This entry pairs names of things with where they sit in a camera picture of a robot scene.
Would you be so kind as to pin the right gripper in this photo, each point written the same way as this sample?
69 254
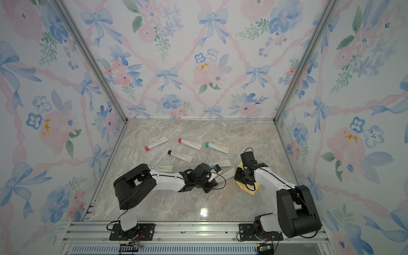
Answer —
237 176

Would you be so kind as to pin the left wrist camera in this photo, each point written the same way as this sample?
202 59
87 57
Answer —
216 168

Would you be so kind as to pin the teal cap toothpaste tube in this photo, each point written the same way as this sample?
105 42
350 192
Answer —
222 164
217 147

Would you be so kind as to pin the aluminium frame post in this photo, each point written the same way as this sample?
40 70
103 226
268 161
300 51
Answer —
63 12
304 60

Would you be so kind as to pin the teal cap toothpaste tube back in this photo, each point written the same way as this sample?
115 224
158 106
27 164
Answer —
217 147

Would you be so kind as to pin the yellow cleaning cloth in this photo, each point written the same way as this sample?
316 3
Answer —
249 189

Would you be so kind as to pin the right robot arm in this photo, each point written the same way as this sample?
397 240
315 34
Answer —
296 214

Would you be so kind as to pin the pink cap toothpaste tube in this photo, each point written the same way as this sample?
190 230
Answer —
191 144
160 141

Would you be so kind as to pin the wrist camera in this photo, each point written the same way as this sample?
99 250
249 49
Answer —
248 158
216 168

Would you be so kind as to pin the pink cap toothpaste tube centre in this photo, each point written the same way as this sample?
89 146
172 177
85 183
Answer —
191 144

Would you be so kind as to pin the left aluminium frame post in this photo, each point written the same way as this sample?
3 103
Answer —
63 12

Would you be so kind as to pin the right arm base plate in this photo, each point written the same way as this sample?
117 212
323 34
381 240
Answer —
254 232

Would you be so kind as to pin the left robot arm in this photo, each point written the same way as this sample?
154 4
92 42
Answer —
132 187

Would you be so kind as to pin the dark cap toothpaste tube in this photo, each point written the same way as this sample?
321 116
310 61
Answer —
225 176

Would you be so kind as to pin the aluminium front rail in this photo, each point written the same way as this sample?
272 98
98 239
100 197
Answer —
187 238

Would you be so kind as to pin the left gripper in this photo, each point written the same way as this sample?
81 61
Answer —
212 184

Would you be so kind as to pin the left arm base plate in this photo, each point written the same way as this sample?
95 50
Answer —
142 232

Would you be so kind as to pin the toothpaste tube near left arm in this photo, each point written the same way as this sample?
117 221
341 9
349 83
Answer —
163 169

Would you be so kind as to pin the right aluminium frame post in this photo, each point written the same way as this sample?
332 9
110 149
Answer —
304 60

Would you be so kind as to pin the pink cap toothpaste tube left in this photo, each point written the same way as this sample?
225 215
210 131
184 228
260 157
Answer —
160 141

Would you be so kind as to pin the black cap toothpaste tube centre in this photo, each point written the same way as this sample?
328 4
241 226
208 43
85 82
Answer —
181 156

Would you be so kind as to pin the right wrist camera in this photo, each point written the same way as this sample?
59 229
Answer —
248 158

